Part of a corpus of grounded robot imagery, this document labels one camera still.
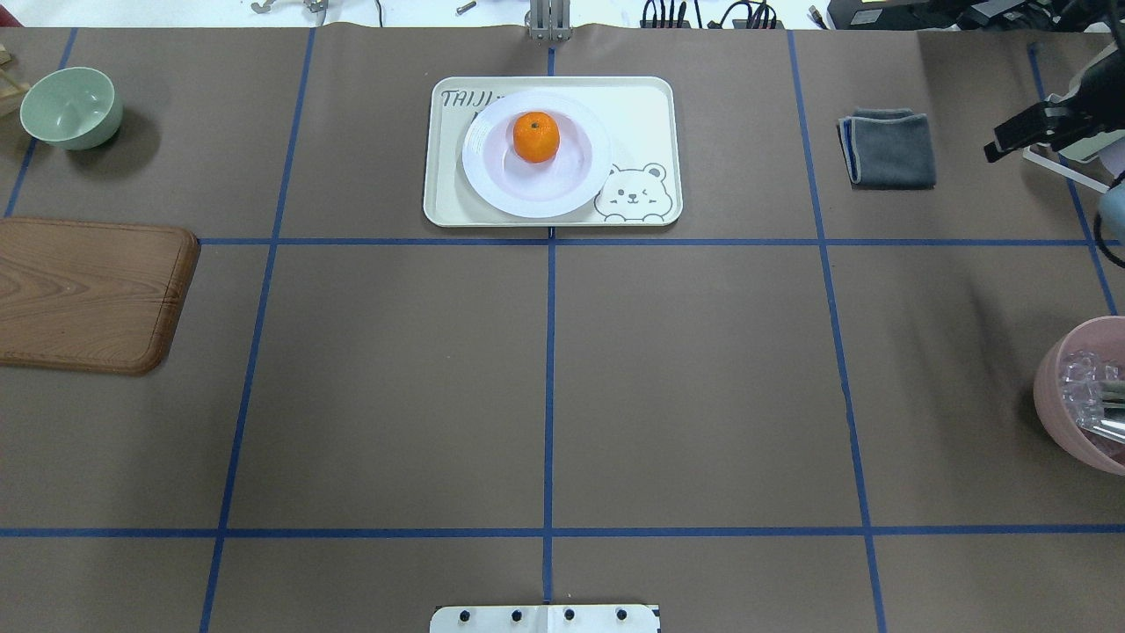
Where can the white wire cup rack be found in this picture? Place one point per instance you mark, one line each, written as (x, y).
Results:
(1048, 159)

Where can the folded grey cloth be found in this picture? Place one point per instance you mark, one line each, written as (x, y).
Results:
(888, 149)

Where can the white round plate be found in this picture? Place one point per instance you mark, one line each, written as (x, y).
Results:
(537, 191)

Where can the metal scoop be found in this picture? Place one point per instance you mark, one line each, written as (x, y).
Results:
(1100, 408)

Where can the cream bear tray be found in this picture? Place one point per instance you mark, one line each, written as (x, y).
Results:
(643, 187)

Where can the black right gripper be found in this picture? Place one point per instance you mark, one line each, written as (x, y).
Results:
(1057, 122)

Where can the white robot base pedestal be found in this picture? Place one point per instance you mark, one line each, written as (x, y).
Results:
(547, 618)

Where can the wooden mug rack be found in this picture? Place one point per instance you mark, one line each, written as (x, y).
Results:
(13, 90)

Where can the light green bowl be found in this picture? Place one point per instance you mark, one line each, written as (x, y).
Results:
(73, 108)

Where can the orange mandarin fruit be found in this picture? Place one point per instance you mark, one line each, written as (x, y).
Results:
(536, 137)

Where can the brown wooden tray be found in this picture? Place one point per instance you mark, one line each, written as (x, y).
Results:
(94, 296)

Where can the pink bowl with ice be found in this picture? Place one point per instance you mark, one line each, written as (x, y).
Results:
(1090, 352)

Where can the aluminium frame post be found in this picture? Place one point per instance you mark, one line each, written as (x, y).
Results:
(549, 20)

